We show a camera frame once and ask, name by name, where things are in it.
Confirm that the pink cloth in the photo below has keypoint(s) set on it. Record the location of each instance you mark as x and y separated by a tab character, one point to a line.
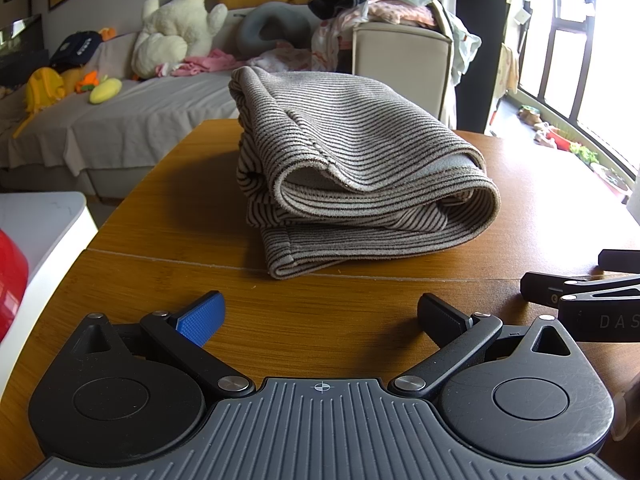
210	62

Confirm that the green seedling tray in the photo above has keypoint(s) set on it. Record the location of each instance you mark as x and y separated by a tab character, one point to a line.
584	152

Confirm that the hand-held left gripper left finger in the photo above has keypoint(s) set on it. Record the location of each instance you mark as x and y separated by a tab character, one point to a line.
202	317

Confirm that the white plush duck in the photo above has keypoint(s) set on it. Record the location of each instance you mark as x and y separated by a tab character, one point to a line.
175	25

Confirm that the small orange toy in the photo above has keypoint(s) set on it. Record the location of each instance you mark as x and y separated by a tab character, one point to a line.
107	34

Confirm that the yellow-green plush toy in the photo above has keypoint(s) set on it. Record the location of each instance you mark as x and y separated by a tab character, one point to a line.
106	91

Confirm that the grey striped sweater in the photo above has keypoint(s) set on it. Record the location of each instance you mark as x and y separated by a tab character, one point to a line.
360	130

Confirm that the yellow plush toy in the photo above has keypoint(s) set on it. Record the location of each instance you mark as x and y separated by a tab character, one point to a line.
45	90

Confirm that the red round object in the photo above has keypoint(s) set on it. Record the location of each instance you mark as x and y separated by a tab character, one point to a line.
11	285

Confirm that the small succulent pot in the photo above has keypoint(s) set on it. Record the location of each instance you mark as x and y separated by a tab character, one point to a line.
529	114

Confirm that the orange plush toy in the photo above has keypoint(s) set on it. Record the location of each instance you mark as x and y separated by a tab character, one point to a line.
89	82

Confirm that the beige tote bag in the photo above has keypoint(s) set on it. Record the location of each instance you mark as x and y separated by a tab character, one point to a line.
510	67

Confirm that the dark screen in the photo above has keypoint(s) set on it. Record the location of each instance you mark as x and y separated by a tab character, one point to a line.
20	50

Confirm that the pale green garment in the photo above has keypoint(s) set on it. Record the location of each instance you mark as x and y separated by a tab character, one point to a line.
460	42

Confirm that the grey neck pillow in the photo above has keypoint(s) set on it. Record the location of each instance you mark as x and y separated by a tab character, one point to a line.
260	22

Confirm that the dark cap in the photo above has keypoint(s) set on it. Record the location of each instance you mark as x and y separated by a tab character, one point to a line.
75	50

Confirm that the beige armchair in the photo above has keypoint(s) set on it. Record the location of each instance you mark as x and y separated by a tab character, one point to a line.
400	55

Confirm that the pink floral garment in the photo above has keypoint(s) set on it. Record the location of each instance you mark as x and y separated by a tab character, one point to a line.
395	12

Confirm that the pink plant bowl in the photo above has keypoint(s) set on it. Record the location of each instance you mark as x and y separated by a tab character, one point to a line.
612	180

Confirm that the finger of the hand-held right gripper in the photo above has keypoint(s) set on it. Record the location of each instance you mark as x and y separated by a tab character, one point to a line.
542	287
620	261

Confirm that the red small pot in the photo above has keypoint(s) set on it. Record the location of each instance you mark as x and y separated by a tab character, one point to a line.
559	139

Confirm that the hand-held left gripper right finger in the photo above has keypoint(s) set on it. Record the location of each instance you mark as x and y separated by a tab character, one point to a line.
440	319

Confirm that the grey covered sofa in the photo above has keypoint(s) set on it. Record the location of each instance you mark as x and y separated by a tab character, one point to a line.
140	115

